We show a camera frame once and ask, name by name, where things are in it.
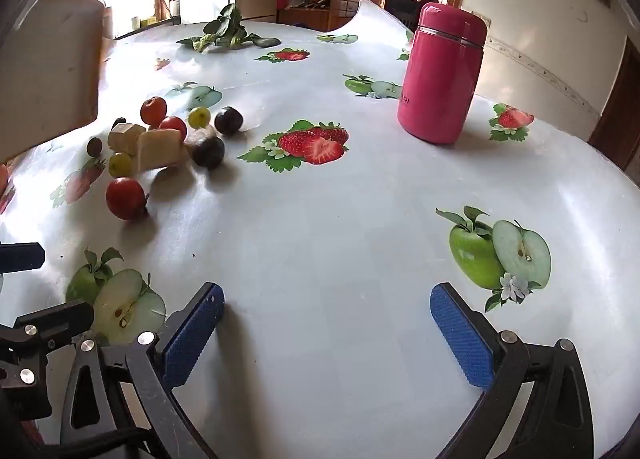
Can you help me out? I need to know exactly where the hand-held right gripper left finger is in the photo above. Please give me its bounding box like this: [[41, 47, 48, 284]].
[[60, 281, 226, 459]]

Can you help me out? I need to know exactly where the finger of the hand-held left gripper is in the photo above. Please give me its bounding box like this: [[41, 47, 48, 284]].
[[0, 242, 46, 273], [0, 300, 96, 421]]

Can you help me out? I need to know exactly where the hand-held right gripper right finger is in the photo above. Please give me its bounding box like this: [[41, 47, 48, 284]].
[[430, 283, 596, 459]]

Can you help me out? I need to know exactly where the red cherry tomato with stem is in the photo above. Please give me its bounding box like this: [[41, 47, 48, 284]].
[[105, 177, 150, 220]]

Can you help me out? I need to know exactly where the dark purple plum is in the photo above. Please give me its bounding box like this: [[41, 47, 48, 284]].
[[214, 106, 245, 136], [191, 136, 226, 170]]

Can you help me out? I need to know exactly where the beige printed tablecloth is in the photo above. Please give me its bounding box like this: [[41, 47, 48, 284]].
[[0, 0, 115, 162]]

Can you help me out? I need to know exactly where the orange tangerine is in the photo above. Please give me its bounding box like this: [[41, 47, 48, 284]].
[[140, 96, 168, 124]]

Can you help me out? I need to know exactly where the pink thermos flask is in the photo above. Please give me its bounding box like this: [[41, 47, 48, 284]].
[[397, 1, 488, 145]]

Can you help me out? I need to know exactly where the brown wooden door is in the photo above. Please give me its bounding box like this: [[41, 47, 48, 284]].
[[589, 36, 640, 170]]

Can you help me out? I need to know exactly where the leafy green vegetable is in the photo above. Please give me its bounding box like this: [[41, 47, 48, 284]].
[[176, 4, 282, 54]]

